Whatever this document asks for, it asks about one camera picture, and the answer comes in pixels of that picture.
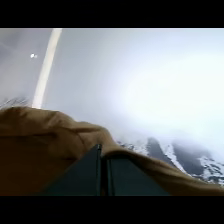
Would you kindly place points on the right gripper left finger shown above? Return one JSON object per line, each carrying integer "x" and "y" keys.
{"x": 83, "y": 176}

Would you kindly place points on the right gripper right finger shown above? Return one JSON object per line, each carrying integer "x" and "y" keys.
{"x": 130, "y": 180}

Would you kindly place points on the beige garment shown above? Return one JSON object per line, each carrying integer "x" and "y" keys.
{"x": 33, "y": 150}

